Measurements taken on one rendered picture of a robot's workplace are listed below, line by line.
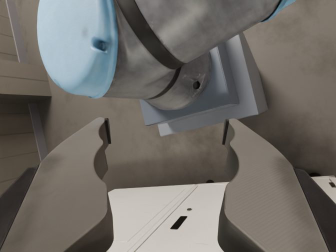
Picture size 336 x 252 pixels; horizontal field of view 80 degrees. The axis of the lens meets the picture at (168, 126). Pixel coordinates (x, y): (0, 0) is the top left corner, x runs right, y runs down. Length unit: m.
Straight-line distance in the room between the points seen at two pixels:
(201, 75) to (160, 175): 1.24
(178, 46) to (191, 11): 0.03
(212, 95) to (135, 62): 0.20
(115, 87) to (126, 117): 1.40
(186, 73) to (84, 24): 0.17
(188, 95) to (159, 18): 0.18
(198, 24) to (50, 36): 0.14
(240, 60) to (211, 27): 0.29
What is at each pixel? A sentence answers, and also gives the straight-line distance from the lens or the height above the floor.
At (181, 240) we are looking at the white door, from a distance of 0.78.
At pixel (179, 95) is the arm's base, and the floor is 0.95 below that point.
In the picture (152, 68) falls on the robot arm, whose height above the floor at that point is 1.08.
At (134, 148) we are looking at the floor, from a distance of 1.60.
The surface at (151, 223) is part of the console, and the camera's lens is 0.95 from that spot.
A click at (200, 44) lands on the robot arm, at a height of 1.07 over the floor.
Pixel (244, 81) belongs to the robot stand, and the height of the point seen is 0.80.
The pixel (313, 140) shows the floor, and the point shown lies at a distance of 1.27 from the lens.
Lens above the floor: 1.25
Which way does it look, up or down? 62 degrees down
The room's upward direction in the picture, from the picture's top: 100 degrees counter-clockwise
